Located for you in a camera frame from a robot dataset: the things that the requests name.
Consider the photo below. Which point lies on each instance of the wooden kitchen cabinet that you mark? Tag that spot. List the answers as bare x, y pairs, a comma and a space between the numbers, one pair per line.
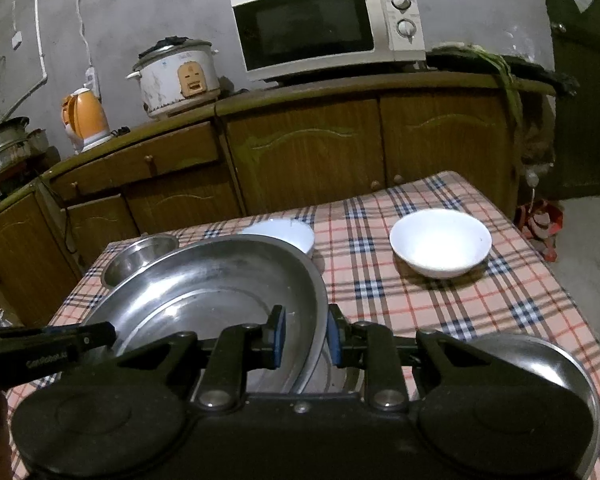
305, 145

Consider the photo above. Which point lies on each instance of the white rice cooker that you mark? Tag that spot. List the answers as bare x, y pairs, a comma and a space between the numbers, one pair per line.
165, 85

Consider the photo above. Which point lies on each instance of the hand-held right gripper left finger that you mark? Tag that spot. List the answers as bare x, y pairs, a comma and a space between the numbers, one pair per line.
279, 335

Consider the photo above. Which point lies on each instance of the plaid tablecloth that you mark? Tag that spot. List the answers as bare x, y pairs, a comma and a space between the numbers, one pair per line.
380, 290

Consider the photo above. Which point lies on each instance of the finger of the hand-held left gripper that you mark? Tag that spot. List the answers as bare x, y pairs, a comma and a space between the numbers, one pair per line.
95, 335

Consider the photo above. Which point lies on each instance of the steel steamer pot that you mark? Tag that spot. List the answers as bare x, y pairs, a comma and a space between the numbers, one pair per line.
0, 150

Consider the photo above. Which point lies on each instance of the deep white bowl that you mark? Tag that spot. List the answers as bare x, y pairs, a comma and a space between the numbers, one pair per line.
285, 232

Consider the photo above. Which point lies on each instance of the large steel plate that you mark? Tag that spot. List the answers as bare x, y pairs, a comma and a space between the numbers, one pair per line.
205, 290

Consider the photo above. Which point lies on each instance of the red bag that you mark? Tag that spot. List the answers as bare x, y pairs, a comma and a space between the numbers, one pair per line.
540, 222

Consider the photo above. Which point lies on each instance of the shallow white bowl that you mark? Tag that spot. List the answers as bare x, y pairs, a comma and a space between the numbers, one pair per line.
440, 245

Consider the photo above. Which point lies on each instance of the brown cloth bag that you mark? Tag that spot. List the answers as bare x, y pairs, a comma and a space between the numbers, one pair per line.
535, 130

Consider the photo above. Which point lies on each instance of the white power strip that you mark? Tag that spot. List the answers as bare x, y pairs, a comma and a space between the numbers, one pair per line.
93, 82

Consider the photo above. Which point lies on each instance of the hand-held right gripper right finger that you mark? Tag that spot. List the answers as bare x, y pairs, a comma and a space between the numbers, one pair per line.
334, 335

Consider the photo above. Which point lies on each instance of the steel bowl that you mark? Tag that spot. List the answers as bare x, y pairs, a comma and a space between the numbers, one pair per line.
130, 260

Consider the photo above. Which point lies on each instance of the white microwave oven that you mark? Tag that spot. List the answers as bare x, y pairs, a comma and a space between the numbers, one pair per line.
305, 25

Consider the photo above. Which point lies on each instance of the dark green door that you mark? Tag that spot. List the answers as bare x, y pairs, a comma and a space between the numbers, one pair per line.
585, 135

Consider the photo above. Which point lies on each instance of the orange electric kettle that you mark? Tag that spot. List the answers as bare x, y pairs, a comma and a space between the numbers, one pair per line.
87, 115

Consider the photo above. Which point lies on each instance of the medium steel plate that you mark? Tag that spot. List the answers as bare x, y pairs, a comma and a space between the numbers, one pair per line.
555, 365

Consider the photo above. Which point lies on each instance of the dark flat tray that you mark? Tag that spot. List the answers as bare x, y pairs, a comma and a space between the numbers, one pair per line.
460, 57

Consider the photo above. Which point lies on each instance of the white wall switch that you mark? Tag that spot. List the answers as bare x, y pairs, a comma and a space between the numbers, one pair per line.
16, 41

